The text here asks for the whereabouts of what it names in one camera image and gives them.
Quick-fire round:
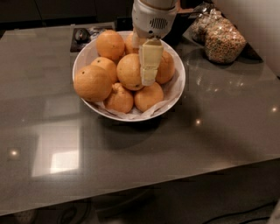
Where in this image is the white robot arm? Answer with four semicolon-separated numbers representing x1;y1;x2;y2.
132;0;280;77

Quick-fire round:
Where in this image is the orange in centre top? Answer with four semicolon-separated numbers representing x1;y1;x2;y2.
116;53;143;91

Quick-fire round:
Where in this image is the white paper bowl liner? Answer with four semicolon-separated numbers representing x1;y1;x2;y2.
91;77;185;122

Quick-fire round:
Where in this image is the white bowl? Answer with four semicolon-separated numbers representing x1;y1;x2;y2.
72;31;186;123

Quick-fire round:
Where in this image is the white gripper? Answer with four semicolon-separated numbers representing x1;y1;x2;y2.
132;0;178;86

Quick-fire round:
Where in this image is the orange at back left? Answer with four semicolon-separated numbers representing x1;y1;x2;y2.
96;30;125;61

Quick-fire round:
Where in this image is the black computer mouse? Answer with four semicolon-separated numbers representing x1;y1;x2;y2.
74;28;89;43

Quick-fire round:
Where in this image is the orange at front right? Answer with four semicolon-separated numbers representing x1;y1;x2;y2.
134;82;164;112

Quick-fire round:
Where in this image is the orange at front middle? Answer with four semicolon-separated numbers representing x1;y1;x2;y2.
104;82;134;114

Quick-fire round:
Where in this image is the black cable on floor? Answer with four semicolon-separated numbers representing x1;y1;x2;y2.
200;200;278;224

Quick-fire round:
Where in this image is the glass jar behind cereal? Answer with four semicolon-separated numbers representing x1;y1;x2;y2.
191;9;221;44

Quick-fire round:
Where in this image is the large orange front left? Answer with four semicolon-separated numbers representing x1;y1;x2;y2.
73;66;113;102

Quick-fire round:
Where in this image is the orange at back middle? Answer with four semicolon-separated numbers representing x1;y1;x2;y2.
124;33;146;54

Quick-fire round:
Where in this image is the orange at middle left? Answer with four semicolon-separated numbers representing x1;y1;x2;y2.
90;57;118;83

